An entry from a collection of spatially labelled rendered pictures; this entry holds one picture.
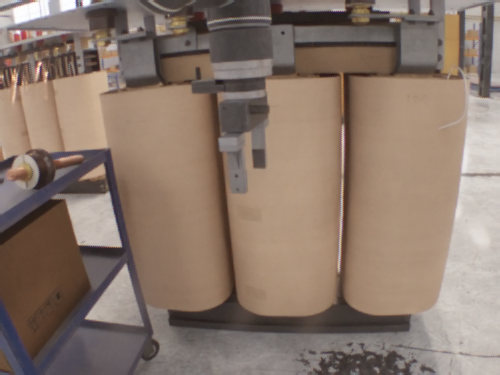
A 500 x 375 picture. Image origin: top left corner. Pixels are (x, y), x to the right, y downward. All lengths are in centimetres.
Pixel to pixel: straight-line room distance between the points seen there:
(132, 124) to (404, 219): 95
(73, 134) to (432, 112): 294
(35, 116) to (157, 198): 254
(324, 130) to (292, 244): 40
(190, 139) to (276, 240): 44
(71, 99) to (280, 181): 253
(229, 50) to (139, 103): 66
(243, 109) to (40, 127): 319
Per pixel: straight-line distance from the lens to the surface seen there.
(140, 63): 123
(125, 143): 126
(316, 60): 121
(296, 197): 117
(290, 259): 128
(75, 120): 340
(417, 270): 137
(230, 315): 166
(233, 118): 58
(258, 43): 59
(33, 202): 91
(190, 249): 134
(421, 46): 117
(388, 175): 118
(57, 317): 110
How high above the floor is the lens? 116
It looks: 21 degrees down
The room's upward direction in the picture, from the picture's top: 4 degrees counter-clockwise
